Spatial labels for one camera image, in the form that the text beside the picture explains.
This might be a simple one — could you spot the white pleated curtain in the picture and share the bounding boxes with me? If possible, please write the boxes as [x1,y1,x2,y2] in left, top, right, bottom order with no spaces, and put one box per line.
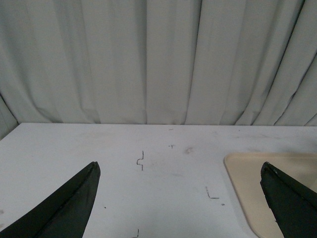
[0,0,317,137]

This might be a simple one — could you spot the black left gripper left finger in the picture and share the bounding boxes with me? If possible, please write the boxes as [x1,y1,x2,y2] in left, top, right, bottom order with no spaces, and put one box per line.
[0,162,101,238]

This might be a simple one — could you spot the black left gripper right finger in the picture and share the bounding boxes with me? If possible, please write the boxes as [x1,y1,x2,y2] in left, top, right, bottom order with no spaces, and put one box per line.
[260,162,317,238]

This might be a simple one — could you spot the beige rectangular plastic tray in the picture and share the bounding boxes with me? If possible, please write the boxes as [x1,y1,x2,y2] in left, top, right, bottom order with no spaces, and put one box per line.
[224,152,317,238]

